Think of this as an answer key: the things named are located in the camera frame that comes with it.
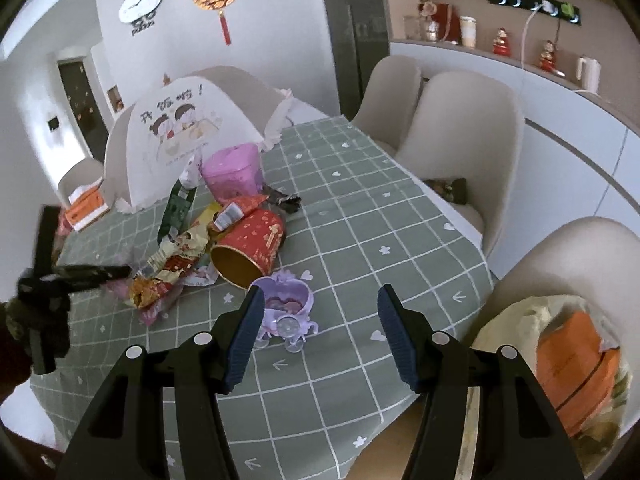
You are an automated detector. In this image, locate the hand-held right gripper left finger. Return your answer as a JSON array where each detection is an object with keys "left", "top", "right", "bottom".
[{"left": 57, "top": 285, "right": 266, "bottom": 480}]

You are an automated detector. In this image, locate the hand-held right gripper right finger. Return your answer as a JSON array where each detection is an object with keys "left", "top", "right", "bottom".
[{"left": 376, "top": 284, "right": 586, "bottom": 480}]

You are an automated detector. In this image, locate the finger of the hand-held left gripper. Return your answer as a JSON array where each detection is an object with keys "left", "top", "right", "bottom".
[
  {"left": 55, "top": 263, "right": 135, "bottom": 294},
  {"left": 32, "top": 204, "right": 59, "bottom": 276}
]

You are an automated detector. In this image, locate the yellow red snack packet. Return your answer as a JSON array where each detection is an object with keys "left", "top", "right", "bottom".
[{"left": 129, "top": 255, "right": 201, "bottom": 311}]

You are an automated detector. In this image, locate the pink mini bin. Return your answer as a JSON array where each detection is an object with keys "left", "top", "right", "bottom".
[{"left": 200, "top": 143, "right": 266, "bottom": 206}]

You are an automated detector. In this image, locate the orange tissue box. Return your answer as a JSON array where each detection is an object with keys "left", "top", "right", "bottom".
[{"left": 64, "top": 180, "right": 111, "bottom": 232}]

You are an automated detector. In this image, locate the purple carriage toy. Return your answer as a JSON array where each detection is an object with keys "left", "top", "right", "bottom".
[{"left": 249, "top": 269, "right": 321, "bottom": 353}]

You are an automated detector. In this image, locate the beige chair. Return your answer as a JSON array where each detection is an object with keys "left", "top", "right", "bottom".
[
  {"left": 187, "top": 66, "right": 291, "bottom": 121},
  {"left": 470, "top": 216, "right": 640, "bottom": 480},
  {"left": 392, "top": 71, "right": 526, "bottom": 261},
  {"left": 350, "top": 55, "right": 426, "bottom": 153},
  {"left": 56, "top": 158, "right": 106, "bottom": 208}
]

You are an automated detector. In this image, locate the green checked tablecloth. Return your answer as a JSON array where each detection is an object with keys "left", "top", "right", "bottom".
[{"left": 30, "top": 115, "right": 501, "bottom": 480}]

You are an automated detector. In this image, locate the green wrapper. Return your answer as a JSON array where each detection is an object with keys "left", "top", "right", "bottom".
[{"left": 157, "top": 180, "right": 196, "bottom": 243}]

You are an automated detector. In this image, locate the red packet with gold lining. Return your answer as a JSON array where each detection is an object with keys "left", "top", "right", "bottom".
[{"left": 210, "top": 207, "right": 288, "bottom": 291}]

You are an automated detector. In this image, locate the yellow foil wrapper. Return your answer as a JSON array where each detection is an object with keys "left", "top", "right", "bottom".
[{"left": 182, "top": 202, "right": 226, "bottom": 256}]

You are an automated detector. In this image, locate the white printed food cover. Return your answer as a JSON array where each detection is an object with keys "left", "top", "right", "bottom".
[{"left": 102, "top": 74, "right": 293, "bottom": 213}]

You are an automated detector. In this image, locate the cream bag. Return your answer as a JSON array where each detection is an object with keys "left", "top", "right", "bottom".
[{"left": 472, "top": 294, "right": 633, "bottom": 461}]

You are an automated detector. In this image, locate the orange white tube wrapper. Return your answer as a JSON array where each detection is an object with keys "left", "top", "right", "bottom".
[{"left": 210, "top": 194, "right": 268, "bottom": 233}]

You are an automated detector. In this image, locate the dark door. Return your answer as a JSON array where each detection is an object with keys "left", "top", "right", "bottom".
[{"left": 57, "top": 57, "right": 108, "bottom": 161}]

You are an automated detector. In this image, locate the dark crumpled wrapper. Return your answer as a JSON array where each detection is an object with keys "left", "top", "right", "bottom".
[{"left": 260, "top": 185, "right": 305, "bottom": 213}]

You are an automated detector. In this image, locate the orange bag on chair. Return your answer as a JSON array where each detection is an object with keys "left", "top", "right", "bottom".
[{"left": 535, "top": 310, "right": 623, "bottom": 436}]

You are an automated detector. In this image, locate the white sideboard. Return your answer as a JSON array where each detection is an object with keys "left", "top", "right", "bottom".
[{"left": 390, "top": 40, "right": 640, "bottom": 241}]

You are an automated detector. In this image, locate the dark grey tall cabinet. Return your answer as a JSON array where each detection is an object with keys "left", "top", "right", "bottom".
[{"left": 317, "top": 0, "right": 391, "bottom": 116}]

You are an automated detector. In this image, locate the red gift bag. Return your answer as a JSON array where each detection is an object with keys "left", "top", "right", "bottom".
[{"left": 430, "top": 2, "right": 461, "bottom": 45}]

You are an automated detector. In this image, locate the white kettle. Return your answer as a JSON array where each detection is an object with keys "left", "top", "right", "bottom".
[{"left": 575, "top": 55, "right": 601, "bottom": 95}]

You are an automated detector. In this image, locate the panda wall clock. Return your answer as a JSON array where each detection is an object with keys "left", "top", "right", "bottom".
[{"left": 118, "top": 0, "right": 165, "bottom": 38}]

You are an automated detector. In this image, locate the white cable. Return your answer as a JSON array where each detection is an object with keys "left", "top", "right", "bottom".
[{"left": 517, "top": 10, "right": 546, "bottom": 73}]

